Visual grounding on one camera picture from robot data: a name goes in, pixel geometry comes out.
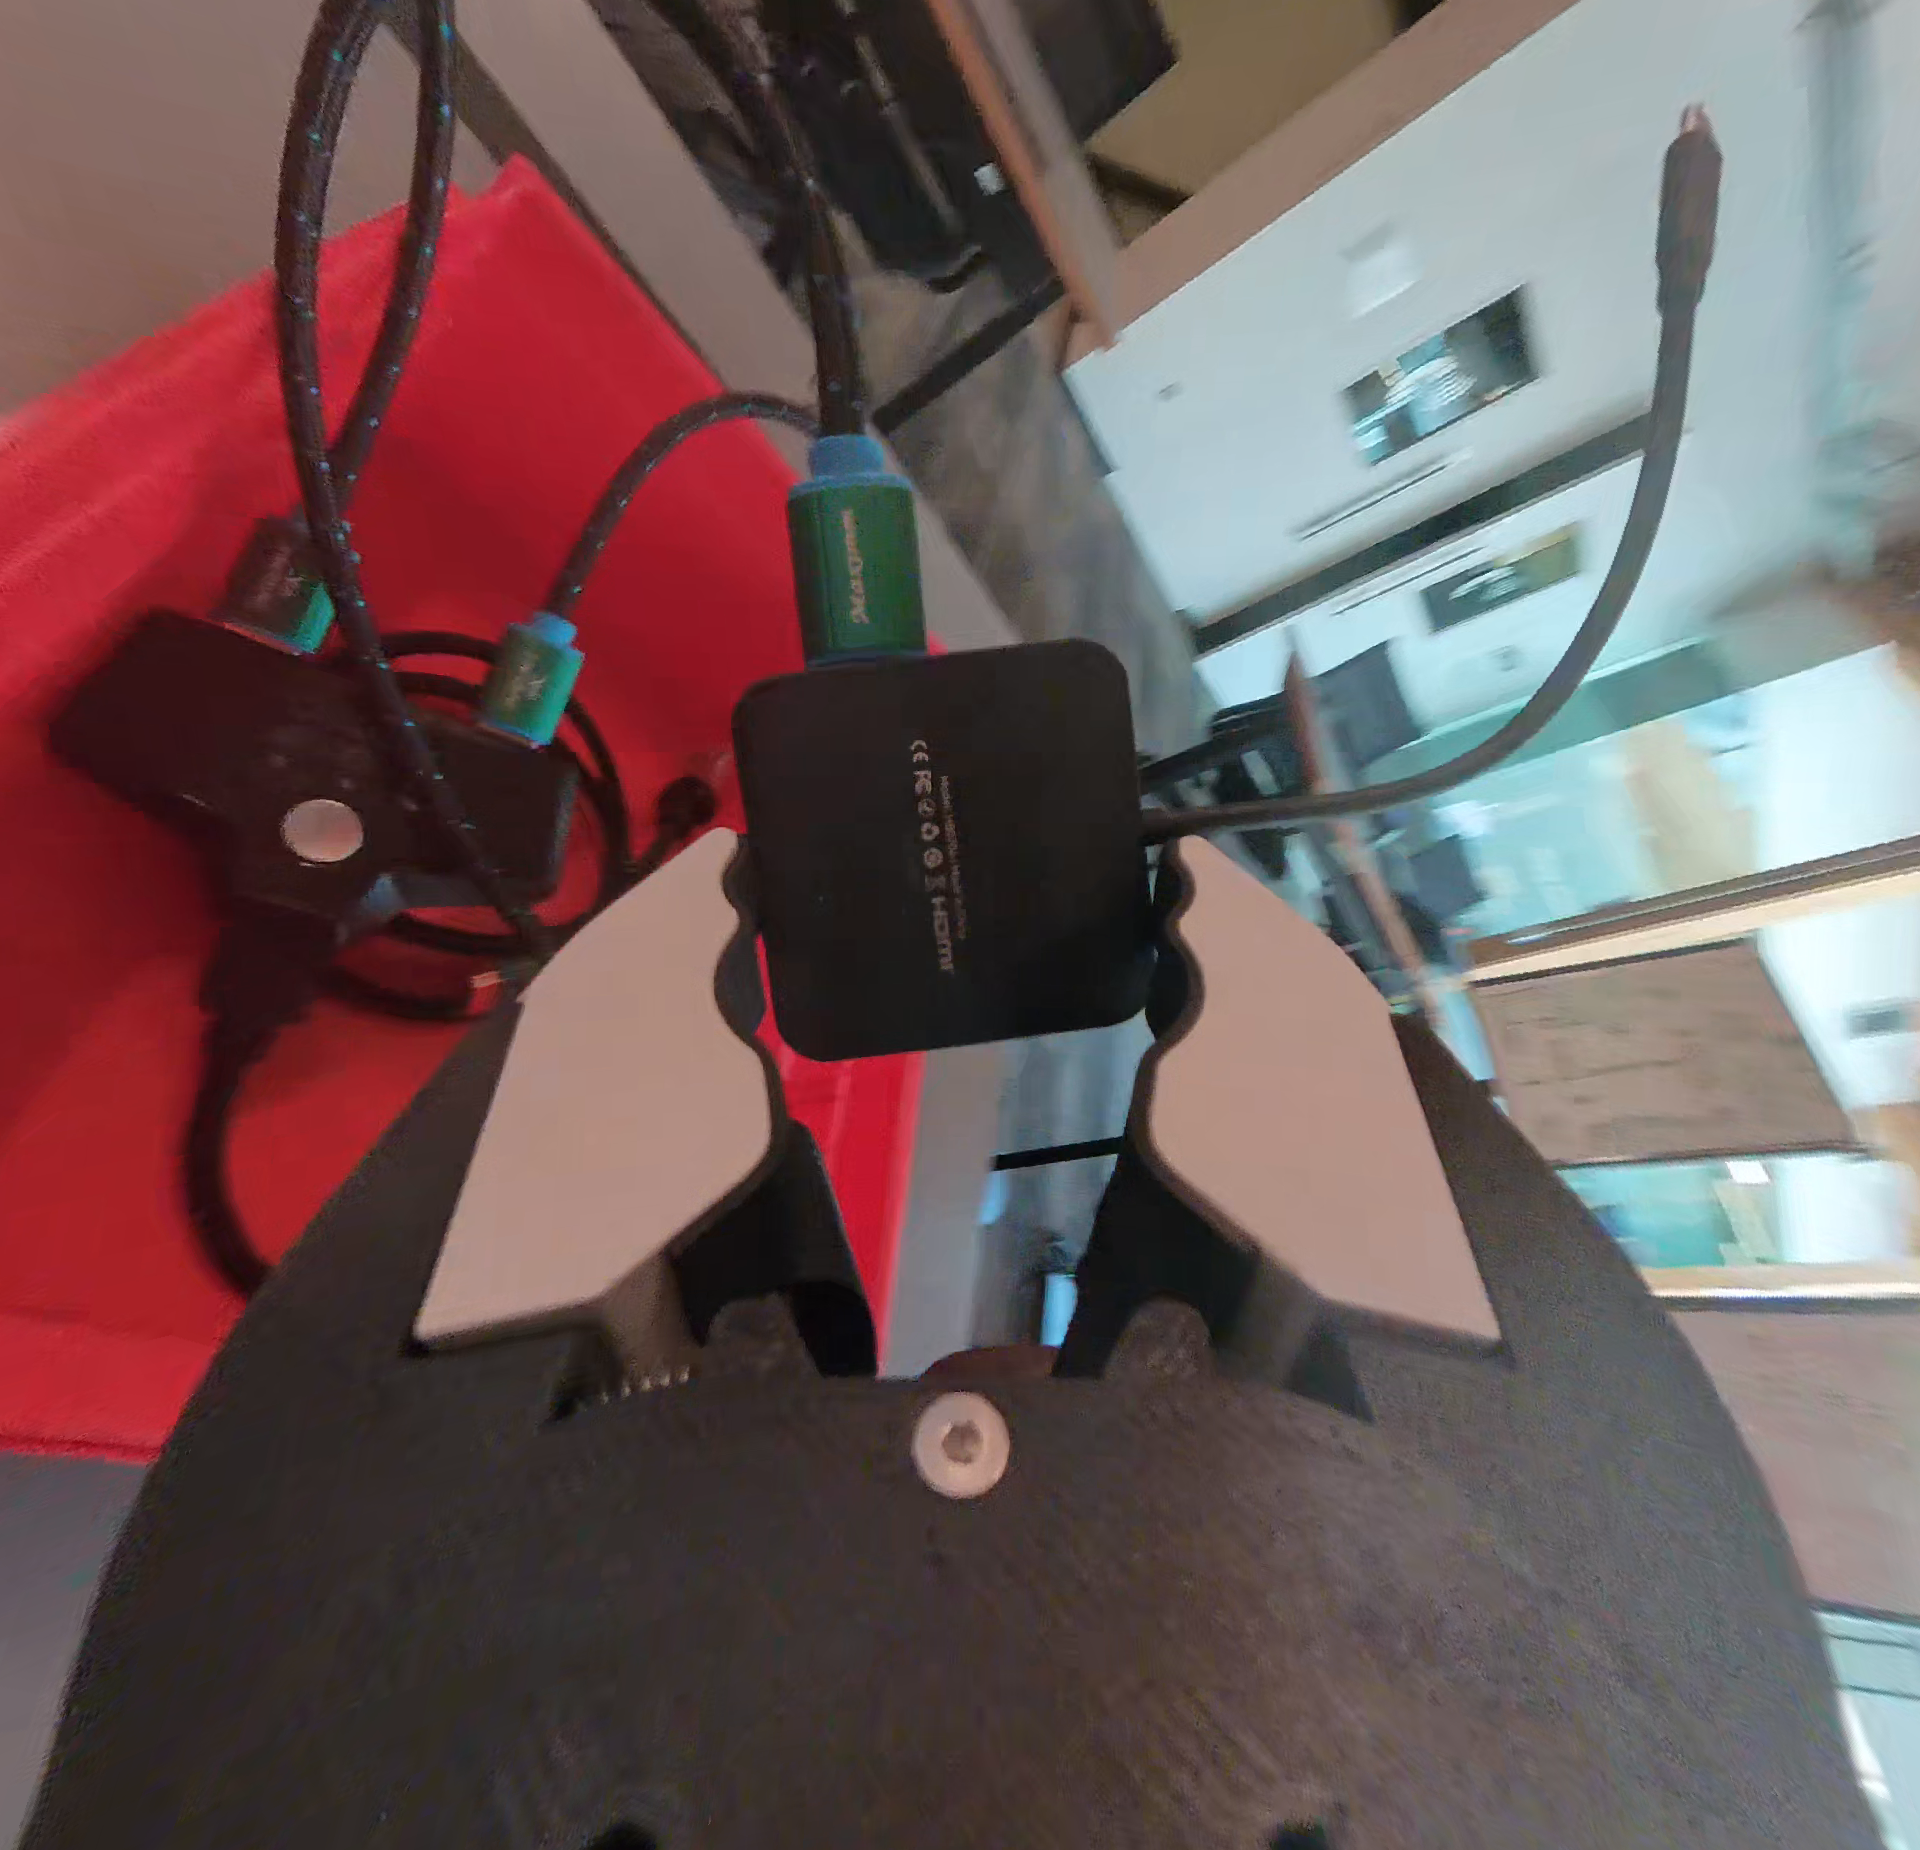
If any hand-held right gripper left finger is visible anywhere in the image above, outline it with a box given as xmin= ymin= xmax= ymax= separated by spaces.
xmin=410 ymin=825 xmax=791 ymax=1350

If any red plastic bin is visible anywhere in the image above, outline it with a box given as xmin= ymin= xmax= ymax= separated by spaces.
xmin=0 ymin=155 xmax=941 ymax=1464

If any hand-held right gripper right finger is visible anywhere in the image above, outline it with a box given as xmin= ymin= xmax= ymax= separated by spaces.
xmin=1134 ymin=834 xmax=1506 ymax=1350

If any black braided pigtail cable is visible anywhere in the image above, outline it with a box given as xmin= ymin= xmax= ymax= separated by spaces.
xmin=179 ymin=897 xmax=326 ymax=1301

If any black square hdmi adapter box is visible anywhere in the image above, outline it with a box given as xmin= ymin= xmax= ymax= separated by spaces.
xmin=730 ymin=638 xmax=1161 ymax=1065

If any black hdmi switch with button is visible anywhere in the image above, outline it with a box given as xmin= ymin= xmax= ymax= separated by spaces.
xmin=47 ymin=608 xmax=585 ymax=924

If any framed wall sign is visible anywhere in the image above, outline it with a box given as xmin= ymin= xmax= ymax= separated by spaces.
xmin=1338 ymin=287 xmax=1544 ymax=470

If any thin black cable with plug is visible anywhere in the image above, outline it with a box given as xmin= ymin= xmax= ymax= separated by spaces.
xmin=1135 ymin=98 xmax=1724 ymax=839

